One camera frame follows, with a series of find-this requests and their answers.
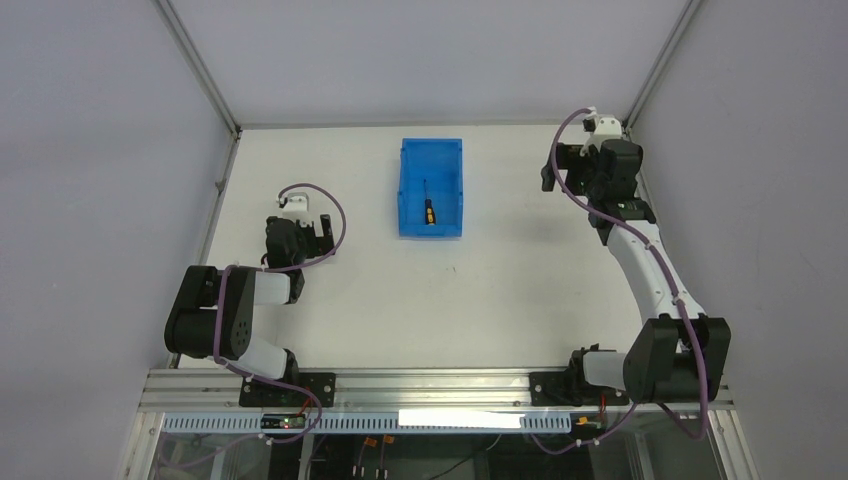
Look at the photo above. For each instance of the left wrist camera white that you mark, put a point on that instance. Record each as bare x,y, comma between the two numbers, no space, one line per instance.
294,207

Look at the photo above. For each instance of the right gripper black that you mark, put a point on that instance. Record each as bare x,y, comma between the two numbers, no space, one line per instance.
564,160

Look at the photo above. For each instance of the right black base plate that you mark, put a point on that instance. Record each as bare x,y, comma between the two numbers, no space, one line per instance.
566,388

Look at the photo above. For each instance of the aluminium frame rail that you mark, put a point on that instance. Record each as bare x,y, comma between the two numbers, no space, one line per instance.
357,390

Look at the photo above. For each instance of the slotted white cable duct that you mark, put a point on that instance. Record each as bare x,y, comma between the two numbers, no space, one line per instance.
403,422

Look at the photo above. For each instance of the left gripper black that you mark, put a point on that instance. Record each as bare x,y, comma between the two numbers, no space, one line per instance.
317,240

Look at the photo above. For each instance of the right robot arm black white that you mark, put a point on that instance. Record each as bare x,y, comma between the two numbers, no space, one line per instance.
680,352

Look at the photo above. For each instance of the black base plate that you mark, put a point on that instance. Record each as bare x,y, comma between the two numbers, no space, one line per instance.
257,394
566,388

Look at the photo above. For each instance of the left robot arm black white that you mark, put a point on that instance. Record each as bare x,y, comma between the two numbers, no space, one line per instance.
213,313

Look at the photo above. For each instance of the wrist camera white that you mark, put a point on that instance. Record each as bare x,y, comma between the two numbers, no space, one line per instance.
294,207
600,127

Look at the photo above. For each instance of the small circuit board with LEDs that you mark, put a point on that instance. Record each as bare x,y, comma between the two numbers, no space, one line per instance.
283,422

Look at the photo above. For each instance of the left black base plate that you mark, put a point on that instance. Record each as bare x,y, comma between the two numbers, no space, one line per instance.
257,394

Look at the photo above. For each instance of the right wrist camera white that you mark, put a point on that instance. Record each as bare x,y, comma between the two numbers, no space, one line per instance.
600,127

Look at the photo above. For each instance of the blue plastic bin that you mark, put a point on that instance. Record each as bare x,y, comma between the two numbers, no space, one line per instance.
440,162

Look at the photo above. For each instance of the yellow black screwdriver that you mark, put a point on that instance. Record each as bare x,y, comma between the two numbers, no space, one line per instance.
430,218

